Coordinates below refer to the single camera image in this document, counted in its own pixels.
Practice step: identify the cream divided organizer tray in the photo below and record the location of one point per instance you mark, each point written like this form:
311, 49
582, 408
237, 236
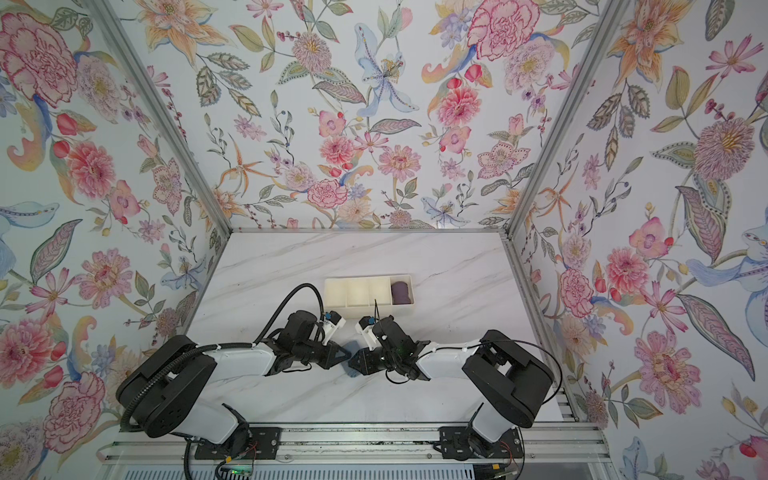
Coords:
356, 297

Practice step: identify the right aluminium corner post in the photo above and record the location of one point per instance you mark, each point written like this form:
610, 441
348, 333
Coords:
607, 25

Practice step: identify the left aluminium corner post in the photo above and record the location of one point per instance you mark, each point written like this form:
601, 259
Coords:
124, 51

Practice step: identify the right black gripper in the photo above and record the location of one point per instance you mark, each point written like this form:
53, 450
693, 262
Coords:
366, 362

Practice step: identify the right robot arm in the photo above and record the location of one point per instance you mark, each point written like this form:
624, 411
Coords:
513, 383

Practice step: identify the blue orange green sock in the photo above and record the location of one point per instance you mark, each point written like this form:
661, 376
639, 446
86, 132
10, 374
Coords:
354, 366

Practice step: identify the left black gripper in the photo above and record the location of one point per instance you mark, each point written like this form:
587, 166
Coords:
330, 356

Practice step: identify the aluminium corner post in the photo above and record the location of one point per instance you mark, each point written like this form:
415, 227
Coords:
124, 51
607, 25

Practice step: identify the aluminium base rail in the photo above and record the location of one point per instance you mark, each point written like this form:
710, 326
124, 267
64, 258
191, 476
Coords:
378, 443

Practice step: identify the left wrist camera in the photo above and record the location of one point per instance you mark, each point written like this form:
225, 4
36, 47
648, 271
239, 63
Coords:
332, 323

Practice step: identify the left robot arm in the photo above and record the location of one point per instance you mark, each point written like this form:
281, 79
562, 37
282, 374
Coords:
163, 395

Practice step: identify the rolled purple sock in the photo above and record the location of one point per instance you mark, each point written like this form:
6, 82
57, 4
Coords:
400, 293

